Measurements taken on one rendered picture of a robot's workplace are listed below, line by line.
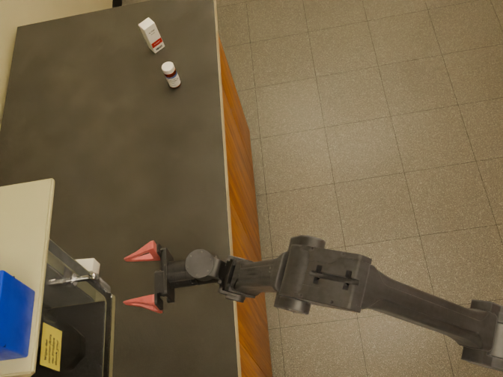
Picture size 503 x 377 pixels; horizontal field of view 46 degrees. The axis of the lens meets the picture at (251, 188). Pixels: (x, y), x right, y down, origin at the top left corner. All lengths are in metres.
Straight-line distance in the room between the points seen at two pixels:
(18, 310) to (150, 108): 1.02
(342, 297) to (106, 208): 0.99
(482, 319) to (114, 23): 1.53
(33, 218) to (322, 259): 0.47
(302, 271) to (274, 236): 1.70
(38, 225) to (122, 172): 0.74
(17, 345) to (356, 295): 0.47
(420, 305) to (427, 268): 1.56
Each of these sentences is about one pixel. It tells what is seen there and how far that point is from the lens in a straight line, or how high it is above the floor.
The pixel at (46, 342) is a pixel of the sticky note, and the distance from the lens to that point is 1.18.
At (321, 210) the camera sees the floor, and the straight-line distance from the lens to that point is 2.56.
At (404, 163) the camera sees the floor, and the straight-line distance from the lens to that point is 2.67.
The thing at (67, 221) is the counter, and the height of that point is 0.94.
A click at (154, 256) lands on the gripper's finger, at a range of 1.30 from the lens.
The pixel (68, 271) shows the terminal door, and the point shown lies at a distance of 1.28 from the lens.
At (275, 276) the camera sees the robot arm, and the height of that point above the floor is 1.45.
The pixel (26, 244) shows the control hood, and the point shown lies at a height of 1.51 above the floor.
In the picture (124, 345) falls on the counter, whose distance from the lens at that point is 1.50.
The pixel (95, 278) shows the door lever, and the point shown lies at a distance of 1.28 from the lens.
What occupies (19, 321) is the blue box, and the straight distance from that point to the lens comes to 0.90.
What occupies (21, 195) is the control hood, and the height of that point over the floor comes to 1.51.
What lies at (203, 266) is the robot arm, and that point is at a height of 1.25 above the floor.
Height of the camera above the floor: 2.28
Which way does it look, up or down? 59 degrees down
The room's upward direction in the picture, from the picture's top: 20 degrees counter-clockwise
